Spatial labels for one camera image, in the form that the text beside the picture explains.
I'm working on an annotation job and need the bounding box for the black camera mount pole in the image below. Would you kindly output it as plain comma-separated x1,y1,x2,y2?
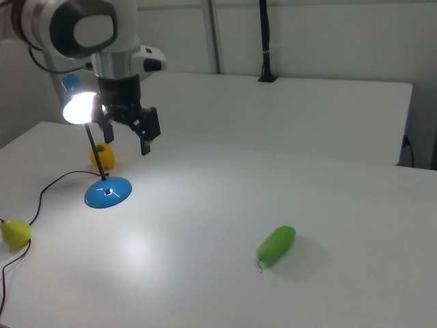
257,0,279,83

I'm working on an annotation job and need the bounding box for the yellow-green toy pear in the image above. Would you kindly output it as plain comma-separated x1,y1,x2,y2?
0,218,33,249

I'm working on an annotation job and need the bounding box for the white neighbouring table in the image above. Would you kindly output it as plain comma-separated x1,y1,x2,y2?
135,70,414,167

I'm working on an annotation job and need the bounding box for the yellow toy bell pepper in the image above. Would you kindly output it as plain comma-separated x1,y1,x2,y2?
89,142,117,171

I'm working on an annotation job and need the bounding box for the black wall outlet cable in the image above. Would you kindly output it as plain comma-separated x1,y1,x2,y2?
402,135,416,168

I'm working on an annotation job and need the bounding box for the black lamp power cord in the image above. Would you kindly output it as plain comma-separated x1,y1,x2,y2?
0,172,110,317

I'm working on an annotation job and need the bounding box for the blue desk lamp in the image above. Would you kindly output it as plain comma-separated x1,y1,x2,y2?
60,73,133,210

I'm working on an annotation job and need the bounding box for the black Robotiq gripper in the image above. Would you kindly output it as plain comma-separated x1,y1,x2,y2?
91,74,163,157

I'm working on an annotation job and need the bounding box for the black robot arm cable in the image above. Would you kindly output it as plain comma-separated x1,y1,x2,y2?
27,46,95,74

